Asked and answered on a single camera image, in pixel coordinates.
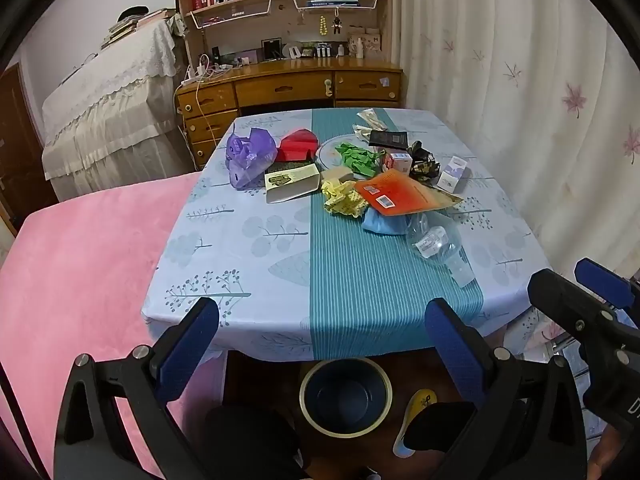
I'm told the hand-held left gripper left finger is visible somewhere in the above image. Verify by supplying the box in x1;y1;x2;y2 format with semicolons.
52;297;221;480

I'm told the yellow insole slipper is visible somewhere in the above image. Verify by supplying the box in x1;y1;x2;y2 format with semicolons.
392;389;438;458

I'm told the round white plate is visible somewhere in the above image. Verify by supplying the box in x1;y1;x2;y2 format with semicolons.
315;132;381;173

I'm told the small white red box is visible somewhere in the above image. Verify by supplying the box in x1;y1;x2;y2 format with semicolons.
382;151;413;176

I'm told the wooden bookshelf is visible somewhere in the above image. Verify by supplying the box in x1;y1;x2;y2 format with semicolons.
175;0;393;68

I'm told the white covered piano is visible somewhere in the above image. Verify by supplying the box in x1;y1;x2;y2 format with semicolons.
40;17;196;201

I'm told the black gold crumpled wrapper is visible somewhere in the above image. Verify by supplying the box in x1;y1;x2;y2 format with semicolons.
407;141;441;181

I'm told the purple plastic bag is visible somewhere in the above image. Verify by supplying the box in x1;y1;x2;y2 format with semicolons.
225;127;278;190

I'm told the pink blanket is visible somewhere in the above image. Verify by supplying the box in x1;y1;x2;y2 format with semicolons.
0;172;226;480

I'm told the clear plastic wrapper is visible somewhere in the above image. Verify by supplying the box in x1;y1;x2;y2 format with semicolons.
447;255;476;288

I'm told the clear plastic bag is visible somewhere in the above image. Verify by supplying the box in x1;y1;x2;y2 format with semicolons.
405;210;463;266

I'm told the cream crumpled wrapper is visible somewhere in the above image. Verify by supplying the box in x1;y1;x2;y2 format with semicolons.
352;108;388;136

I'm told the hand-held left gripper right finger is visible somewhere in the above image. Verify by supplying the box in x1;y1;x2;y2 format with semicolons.
424;298;587;480

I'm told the orange pouch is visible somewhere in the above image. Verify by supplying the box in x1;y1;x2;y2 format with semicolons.
354;169;463;217

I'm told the blue bin with cream rim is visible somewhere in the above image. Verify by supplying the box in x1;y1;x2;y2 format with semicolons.
300;357;393;436

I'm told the blue cloth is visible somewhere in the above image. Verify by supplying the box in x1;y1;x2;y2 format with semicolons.
362;207;416;237

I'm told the stack of books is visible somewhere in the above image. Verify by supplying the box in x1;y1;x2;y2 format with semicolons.
100;8;171;51

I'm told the white box with green label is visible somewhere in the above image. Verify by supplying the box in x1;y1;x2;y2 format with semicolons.
263;161;321;204

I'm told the white purple box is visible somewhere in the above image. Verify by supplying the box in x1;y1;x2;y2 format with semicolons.
436;156;472;193

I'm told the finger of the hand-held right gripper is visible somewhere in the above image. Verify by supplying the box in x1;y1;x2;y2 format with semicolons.
528;269;640;376
574;258;637;309

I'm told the green plastic bag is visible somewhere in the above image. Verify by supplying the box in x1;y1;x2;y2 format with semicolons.
335;142;386;178

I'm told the beige kraft box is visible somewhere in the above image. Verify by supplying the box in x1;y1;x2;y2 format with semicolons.
320;167;353;186

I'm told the wooden desk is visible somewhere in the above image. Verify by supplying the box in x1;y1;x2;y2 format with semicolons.
175;57;403;171

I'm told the floral curtain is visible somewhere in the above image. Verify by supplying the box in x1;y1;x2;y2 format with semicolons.
390;0;640;311

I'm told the yellow crumpled paper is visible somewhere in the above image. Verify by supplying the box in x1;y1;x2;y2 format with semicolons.
320;180;368;218

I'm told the white power strip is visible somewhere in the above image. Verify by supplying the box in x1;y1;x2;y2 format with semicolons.
182;57;236;85

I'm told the brown wooden door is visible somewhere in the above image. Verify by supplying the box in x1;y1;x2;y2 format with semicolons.
0;62;58;211

